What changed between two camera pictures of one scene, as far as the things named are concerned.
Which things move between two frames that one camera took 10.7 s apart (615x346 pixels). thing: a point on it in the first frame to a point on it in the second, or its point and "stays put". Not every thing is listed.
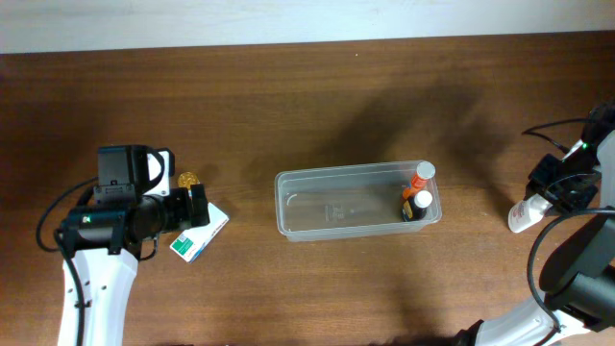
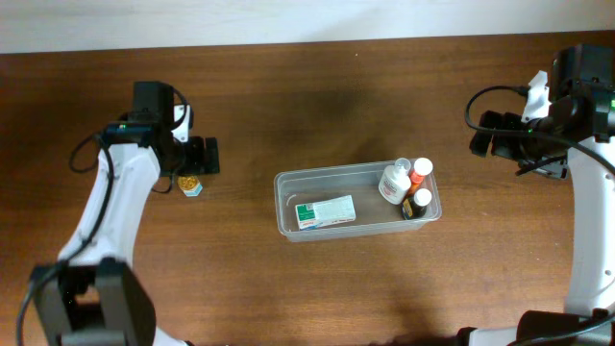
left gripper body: [198, 206] to [201, 155]
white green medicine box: [192, 241] to [326, 212]
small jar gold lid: [187, 179] stays put
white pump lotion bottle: [527, 212] to [395, 183]
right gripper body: [548, 172] to [502, 135]
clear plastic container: [349, 201] stays put
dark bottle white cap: [414, 208] stays put
